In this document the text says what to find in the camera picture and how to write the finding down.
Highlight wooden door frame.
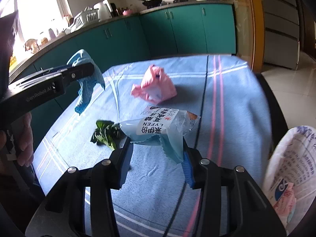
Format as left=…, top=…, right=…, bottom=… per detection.
left=217, top=0, right=262, bottom=73

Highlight grey refrigerator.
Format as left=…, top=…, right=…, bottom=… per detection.
left=257, top=0, right=303, bottom=70

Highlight person's left hand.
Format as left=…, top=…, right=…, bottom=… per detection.
left=0, top=112, right=34, bottom=167

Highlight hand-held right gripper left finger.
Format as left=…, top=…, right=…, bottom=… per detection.
left=25, top=138, right=134, bottom=237

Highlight blue cloth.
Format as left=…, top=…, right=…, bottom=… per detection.
left=67, top=49, right=106, bottom=116

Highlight bright window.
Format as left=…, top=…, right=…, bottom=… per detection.
left=8, top=0, right=74, bottom=55

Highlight black wok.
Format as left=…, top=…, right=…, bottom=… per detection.
left=138, top=0, right=164, bottom=7

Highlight green vegetable leaf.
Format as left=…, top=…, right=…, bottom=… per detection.
left=90, top=120, right=122, bottom=151

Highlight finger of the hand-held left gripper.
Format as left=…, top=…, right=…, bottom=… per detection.
left=39, top=64, right=74, bottom=74
left=58, top=62, right=96, bottom=89

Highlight blue snack packet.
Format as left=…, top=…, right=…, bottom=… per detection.
left=119, top=105, right=201, bottom=164

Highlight pink plastic bag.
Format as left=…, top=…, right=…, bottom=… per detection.
left=130, top=65, right=178, bottom=105

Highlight white kettle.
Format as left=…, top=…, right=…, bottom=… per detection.
left=93, top=0, right=113, bottom=20

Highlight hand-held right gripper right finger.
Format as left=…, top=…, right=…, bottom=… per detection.
left=181, top=138, right=287, bottom=237

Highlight table with blue cloth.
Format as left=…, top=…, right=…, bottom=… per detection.
left=32, top=54, right=273, bottom=237

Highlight white printed woven sack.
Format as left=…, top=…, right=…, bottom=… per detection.
left=262, top=125, right=316, bottom=237

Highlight white dish rack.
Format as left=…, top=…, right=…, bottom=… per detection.
left=63, top=8, right=100, bottom=35

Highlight teal base cabinets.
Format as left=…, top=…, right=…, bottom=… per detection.
left=8, top=2, right=236, bottom=151

